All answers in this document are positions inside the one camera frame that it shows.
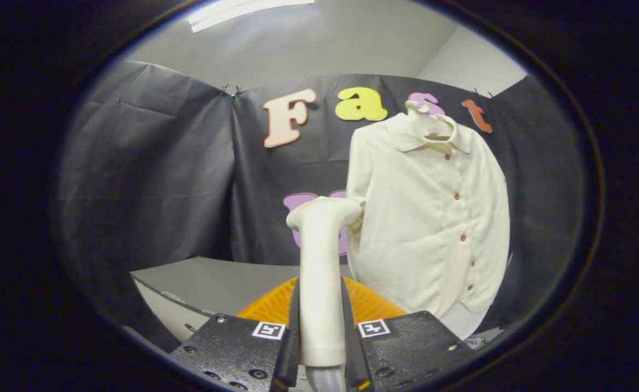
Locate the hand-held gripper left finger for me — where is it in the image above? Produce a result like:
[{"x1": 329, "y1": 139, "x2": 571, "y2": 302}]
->
[{"x1": 169, "y1": 277, "x2": 302, "y2": 392}]

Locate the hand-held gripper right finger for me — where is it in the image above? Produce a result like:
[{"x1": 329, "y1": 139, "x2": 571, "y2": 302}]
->
[{"x1": 341, "y1": 277, "x2": 475, "y2": 392}]

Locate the cream garment steamer head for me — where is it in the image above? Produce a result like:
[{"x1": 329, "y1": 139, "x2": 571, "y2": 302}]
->
[{"x1": 285, "y1": 196, "x2": 363, "y2": 368}]

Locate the cream button-up shirt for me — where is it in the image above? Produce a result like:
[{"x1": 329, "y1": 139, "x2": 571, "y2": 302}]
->
[{"x1": 345, "y1": 112, "x2": 512, "y2": 319}]

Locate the white plastic clothes hanger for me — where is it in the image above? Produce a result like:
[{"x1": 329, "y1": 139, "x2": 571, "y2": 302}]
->
[{"x1": 405, "y1": 100, "x2": 456, "y2": 139}]

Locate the white fabric panel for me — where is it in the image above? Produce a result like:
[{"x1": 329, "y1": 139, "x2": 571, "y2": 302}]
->
[{"x1": 440, "y1": 302, "x2": 490, "y2": 341}]

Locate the grey and white cabinet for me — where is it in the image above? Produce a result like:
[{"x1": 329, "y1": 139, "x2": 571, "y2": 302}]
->
[{"x1": 130, "y1": 256, "x2": 352, "y2": 346}]

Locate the black backdrop cloth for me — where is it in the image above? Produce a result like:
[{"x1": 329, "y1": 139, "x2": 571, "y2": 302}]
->
[{"x1": 52, "y1": 60, "x2": 589, "y2": 354}]

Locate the fluorescent ceiling light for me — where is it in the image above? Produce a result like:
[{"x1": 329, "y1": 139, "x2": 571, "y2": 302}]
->
[{"x1": 187, "y1": 0, "x2": 315, "y2": 33}]

